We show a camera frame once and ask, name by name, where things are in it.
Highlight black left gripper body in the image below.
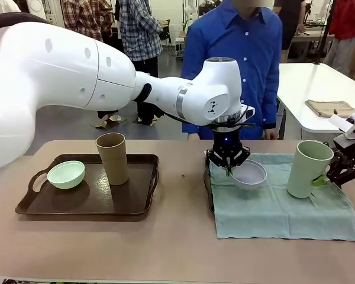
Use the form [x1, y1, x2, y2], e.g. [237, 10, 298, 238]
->
[211, 126, 244, 160]

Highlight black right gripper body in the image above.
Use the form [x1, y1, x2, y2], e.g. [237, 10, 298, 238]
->
[327, 134, 355, 185]

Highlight tall light green cup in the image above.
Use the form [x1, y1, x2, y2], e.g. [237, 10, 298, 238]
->
[286, 140, 334, 199]

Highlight white bowl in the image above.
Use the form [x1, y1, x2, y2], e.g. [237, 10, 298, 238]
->
[230, 159, 268, 191]

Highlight teal cloth mat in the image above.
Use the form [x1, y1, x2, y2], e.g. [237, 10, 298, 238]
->
[208, 153, 355, 244]

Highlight beige cloth mat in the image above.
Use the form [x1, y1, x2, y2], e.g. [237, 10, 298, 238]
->
[304, 99, 355, 118]

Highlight tall brown cup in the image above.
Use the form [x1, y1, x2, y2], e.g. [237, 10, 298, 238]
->
[95, 133, 129, 186]

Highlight light green bowl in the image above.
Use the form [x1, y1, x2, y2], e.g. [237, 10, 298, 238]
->
[47, 160, 86, 189]

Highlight person's left forearm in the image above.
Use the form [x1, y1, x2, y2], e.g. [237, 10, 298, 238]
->
[261, 88, 281, 134]

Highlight person's right forearm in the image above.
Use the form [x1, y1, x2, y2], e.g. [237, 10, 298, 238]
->
[181, 121, 214, 140]

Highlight dark brown serving tray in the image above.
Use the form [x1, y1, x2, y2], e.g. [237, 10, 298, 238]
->
[204, 149, 216, 214]
[15, 153, 160, 215]

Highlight flat cardboard floor piece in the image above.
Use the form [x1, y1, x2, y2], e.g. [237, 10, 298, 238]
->
[89, 114, 127, 130]
[132, 114, 164, 127]

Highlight white side table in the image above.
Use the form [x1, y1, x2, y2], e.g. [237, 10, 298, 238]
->
[276, 62, 355, 133]

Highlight black tripod pole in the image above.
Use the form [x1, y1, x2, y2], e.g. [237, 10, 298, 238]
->
[312, 0, 337, 65]

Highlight person in black clothes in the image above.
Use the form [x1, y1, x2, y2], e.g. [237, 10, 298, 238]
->
[273, 0, 306, 57]

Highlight person in red jacket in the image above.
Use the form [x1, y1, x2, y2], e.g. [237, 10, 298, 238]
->
[324, 0, 355, 68]

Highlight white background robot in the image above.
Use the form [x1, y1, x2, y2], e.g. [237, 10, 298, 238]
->
[182, 0, 201, 25]

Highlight person in blue plaid shirt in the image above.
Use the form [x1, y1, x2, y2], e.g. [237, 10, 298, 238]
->
[117, 0, 164, 125]

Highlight person in red plaid shirt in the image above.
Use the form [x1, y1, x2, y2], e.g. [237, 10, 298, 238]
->
[60, 0, 120, 120]

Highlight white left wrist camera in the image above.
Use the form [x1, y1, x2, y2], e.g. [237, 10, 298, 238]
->
[239, 104, 256, 121]

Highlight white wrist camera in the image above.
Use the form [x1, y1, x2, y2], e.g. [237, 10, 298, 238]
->
[327, 114, 352, 131]
[239, 104, 256, 121]

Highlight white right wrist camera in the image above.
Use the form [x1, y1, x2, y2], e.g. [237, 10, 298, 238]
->
[327, 114, 352, 131]

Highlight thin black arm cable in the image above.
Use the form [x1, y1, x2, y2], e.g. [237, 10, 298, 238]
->
[159, 105, 257, 128]

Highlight black braided cable bundle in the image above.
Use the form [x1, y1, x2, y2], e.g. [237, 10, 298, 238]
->
[0, 13, 53, 50]

